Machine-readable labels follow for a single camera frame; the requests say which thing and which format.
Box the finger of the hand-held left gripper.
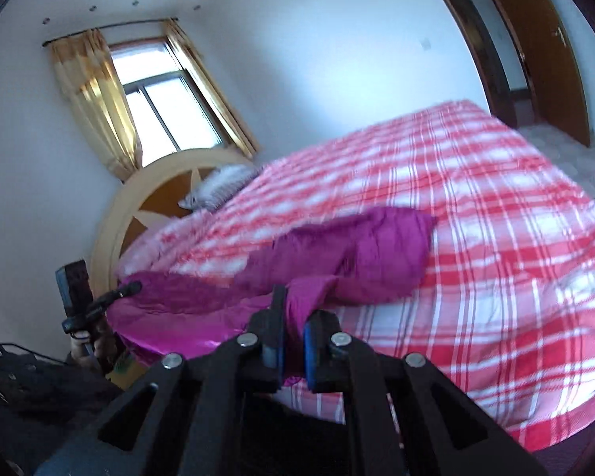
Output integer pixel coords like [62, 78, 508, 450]
[62, 281, 144, 334]

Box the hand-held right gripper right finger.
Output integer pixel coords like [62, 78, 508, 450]
[303, 310, 547, 476]

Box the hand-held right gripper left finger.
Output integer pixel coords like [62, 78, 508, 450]
[35, 285, 288, 476]

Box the purple quilted down jacket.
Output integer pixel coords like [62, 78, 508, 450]
[106, 207, 438, 388]

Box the person's left hand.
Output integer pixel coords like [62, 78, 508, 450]
[68, 330, 114, 376]

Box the cream and brown wooden headboard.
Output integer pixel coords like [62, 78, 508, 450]
[90, 151, 255, 298]

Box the striped floral pillow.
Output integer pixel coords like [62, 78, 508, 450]
[178, 163, 261, 210]

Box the yellow curtain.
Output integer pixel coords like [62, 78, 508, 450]
[161, 19, 257, 158]
[47, 29, 144, 182]

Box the window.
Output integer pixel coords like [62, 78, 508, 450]
[106, 37, 229, 154]

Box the bed with red plaid sheet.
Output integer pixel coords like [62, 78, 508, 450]
[111, 99, 595, 457]

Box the curtain rod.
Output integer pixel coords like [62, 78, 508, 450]
[42, 18, 179, 47]

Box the brown wooden door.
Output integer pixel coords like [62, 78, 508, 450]
[476, 0, 592, 148]

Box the dark wooden door frame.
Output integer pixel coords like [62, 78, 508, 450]
[419, 0, 519, 130]

